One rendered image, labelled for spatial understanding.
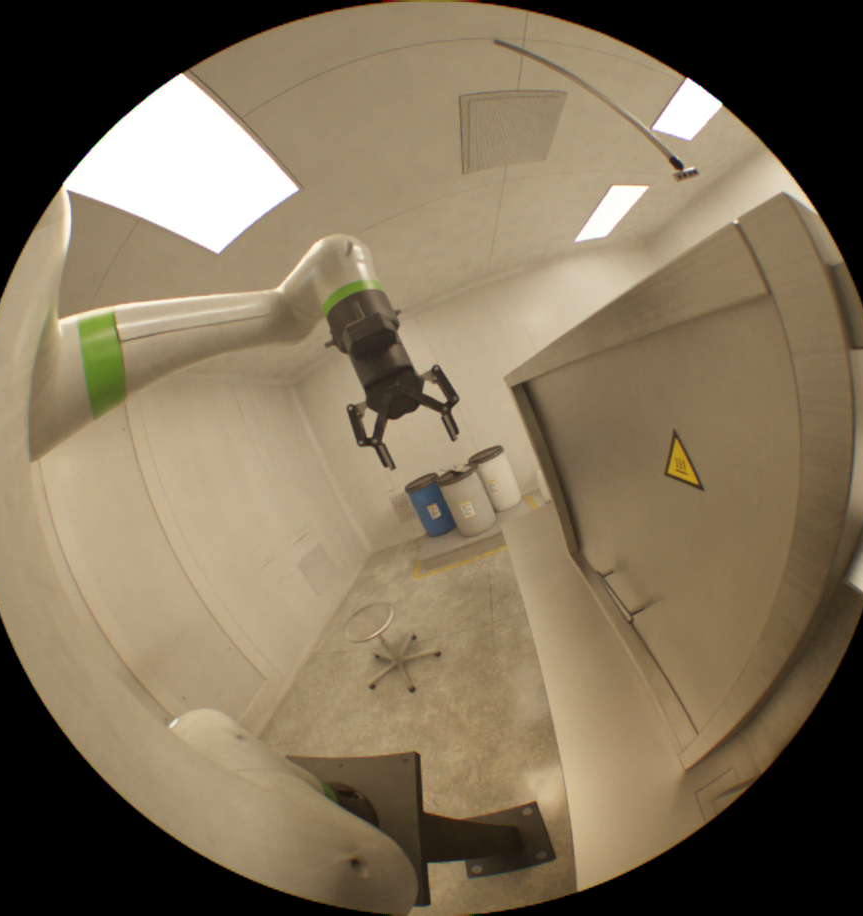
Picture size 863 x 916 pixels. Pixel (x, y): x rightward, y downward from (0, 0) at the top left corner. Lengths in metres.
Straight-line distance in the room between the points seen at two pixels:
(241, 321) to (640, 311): 0.41
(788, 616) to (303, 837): 0.26
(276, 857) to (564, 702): 0.49
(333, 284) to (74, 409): 0.34
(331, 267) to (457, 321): 3.18
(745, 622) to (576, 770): 0.33
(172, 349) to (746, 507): 0.52
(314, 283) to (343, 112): 1.21
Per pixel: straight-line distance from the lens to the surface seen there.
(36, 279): 0.20
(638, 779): 0.52
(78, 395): 0.33
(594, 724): 0.54
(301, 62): 1.42
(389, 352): 0.35
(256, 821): 0.17
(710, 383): 0.21
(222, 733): 0.32
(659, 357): 0.23
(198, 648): 2.20
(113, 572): 2.05
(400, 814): 0.45
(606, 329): 0.23
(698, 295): 0.16
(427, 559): 2.76
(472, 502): 2.54
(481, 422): 3.37
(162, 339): 0.35
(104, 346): 0.33
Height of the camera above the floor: 1.31
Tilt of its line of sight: 7 degrees down
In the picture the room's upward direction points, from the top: 25 degrees counter-clockwise
